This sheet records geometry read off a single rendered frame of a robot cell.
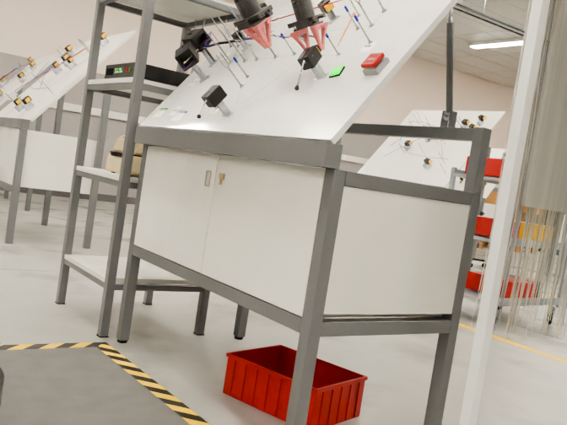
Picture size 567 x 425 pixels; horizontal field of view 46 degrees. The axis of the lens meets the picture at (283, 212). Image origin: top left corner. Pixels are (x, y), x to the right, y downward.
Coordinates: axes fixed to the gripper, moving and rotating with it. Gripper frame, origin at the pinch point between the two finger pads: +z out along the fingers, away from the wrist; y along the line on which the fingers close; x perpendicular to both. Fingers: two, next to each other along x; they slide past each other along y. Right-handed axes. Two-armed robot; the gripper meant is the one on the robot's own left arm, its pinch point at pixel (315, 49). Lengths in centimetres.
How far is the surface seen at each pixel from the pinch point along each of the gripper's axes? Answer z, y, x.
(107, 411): 80, 50, 79
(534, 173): 44, -57, 1
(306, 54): 0.5, -1.1, 5.8
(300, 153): 23.5, -9.5, 30.5
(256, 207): 37.9, 14.8, 28.5
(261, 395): 99, 30, 38
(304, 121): 16.9, -5.2, 20.3
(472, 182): 52, -29, -19
